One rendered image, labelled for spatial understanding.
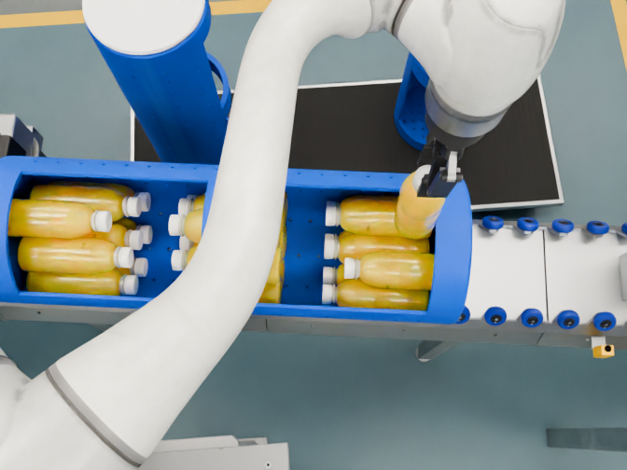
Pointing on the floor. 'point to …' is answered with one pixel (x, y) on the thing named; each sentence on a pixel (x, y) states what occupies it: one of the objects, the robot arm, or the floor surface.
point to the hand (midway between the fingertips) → (430, 172)
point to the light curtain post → (589, 438)
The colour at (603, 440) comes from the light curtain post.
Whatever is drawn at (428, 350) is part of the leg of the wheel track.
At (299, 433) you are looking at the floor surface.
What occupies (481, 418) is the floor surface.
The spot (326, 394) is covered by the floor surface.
